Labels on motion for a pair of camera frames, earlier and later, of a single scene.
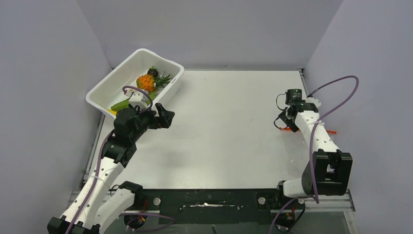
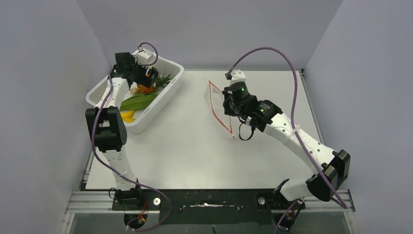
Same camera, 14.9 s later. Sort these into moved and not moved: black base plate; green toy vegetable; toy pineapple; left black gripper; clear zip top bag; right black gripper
Moved: clear zip top bag; left black gripper; right black gripper
Not moved: green toy vegetable; black base plate; toy pineapple
